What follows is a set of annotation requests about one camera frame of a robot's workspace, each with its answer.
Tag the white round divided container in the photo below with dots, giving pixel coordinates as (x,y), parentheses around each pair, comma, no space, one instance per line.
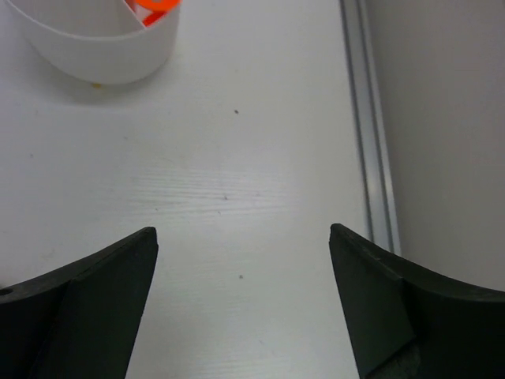
(101,42)

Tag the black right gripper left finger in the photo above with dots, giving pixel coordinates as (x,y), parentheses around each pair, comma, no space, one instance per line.
(80,320)

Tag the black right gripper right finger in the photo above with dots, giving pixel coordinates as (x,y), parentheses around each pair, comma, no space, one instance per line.
(406,321)

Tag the orange round lego dish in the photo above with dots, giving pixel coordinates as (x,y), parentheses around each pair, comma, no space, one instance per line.
(151,11)

